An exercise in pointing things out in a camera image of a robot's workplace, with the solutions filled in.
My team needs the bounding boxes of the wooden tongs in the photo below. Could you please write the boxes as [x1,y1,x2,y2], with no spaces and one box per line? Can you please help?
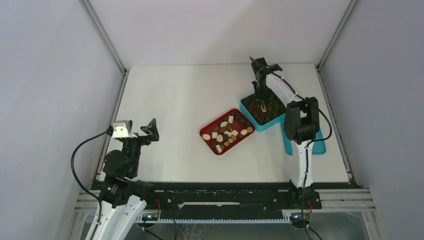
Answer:
[260,101,267,113]

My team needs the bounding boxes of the teal chocolate box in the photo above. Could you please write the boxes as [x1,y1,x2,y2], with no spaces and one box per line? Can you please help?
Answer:
[239,93,286,132]

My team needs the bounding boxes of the red chocolate tray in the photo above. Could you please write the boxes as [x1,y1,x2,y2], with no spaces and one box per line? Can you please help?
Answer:
[199,108,256,156]

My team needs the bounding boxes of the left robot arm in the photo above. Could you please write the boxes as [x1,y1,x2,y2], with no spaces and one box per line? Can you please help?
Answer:
[86,118,160,240]

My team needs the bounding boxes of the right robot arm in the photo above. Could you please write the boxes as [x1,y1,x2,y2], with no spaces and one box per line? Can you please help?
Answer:
[250,57,320,208]

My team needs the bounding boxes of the teal box lid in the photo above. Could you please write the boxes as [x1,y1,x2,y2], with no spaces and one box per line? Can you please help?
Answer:
[280,122,327,156]

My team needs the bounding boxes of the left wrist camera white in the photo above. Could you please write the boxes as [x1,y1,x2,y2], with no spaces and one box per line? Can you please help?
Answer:
[111,120,138,139]

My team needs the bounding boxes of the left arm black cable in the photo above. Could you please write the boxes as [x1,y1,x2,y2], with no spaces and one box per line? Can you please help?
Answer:
[70,130,114,240]

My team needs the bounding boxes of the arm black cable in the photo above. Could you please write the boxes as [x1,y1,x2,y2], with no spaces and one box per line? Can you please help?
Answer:
[274,71,333,240]
[70,130,114,240]

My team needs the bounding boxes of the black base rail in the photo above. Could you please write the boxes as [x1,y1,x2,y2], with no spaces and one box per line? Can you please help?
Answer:
[124,181,322,221]

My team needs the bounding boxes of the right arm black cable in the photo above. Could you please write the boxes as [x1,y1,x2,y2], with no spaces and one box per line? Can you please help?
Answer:
[274,71,333,240]

